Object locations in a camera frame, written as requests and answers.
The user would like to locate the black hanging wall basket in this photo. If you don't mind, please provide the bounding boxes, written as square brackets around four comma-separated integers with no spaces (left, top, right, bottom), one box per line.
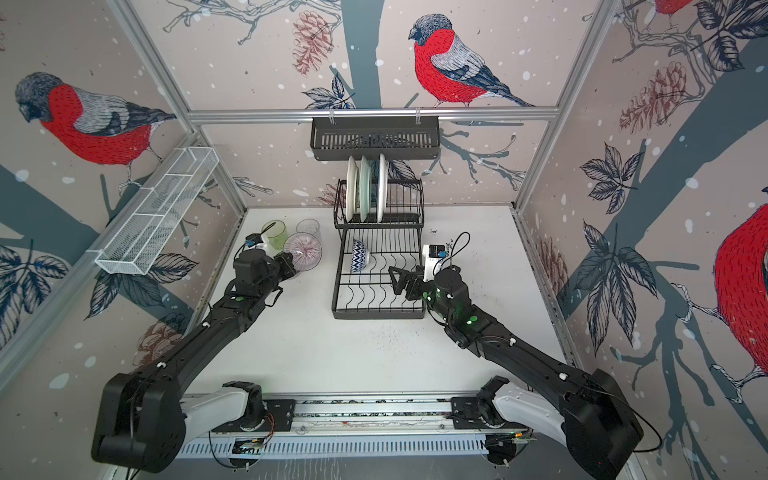
[310,116,441,161]

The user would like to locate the black two-tier dish rack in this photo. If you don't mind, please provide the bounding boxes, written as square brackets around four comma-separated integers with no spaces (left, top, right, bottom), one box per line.
[331,179,424,320]

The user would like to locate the aluminium mounting rail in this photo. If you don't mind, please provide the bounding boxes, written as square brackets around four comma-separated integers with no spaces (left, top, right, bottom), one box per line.
[122,392,622,439]

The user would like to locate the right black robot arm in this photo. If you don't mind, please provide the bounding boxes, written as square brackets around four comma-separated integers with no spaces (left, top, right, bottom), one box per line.
[389,266,644,479]

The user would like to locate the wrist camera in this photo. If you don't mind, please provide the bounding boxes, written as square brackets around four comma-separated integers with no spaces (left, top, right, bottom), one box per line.
[244,233,268,250]
[422,244,448,282]

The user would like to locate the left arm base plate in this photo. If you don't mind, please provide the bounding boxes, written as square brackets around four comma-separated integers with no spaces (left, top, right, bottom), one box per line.
[213,398,296,434]

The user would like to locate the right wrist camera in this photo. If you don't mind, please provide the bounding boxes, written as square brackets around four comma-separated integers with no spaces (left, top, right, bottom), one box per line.
[422,244,448,282]

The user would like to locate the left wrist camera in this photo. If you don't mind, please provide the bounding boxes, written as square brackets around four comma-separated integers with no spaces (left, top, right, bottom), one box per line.
[244,233,268,250]

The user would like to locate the clear drinking glass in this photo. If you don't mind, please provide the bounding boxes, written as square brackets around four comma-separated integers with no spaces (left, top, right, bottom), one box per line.
[296,218,321,241]

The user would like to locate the white wire wall basket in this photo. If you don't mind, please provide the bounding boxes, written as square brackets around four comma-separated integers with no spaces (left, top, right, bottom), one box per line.
[95,146,219,275]

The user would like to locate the pale green plate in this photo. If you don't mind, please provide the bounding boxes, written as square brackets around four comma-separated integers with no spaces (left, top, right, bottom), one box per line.
[358,156,373,223]

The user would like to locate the white plate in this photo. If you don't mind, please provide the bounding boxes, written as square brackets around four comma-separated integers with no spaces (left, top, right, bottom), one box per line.
[377,153,389,223]
[345,156,359,222]

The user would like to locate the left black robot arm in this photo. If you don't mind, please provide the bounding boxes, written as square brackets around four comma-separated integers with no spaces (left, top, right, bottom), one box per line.
[91,248,297,473]

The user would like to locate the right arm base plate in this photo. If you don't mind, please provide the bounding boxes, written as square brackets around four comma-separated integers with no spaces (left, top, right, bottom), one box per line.
[446,396,529,430]

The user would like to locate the horizontal aluminium frame bar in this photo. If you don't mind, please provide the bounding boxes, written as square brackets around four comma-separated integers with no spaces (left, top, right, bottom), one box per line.
[187,106,560,126]

